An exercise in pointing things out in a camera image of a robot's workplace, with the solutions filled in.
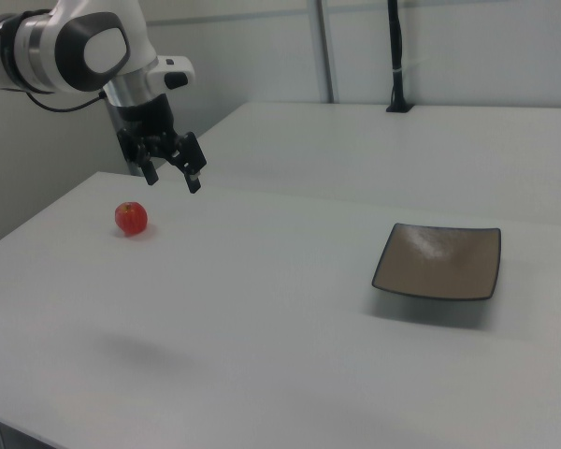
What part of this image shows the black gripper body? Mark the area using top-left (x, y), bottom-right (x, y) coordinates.
top-left (110, 93), bottom-right (176, 161)

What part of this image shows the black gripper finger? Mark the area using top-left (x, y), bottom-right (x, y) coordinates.
top-left (117, 128), bottom-right (160, 187)
top-left (165, 131), bottom-right (209, 195)

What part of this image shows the square brown ceramic plate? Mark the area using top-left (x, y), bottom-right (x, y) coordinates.
top-left (371, 222), bottom-right (503, 302)

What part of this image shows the red apple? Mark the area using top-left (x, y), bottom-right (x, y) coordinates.
top-left (114, 201), bottom-right (150, 238)

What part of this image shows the black pole with base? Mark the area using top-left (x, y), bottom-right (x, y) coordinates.
top-left (385, 0), bottom-right (415, 114)

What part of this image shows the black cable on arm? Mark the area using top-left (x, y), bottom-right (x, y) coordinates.
top-left (26, 89), bottom-right (109, 114)

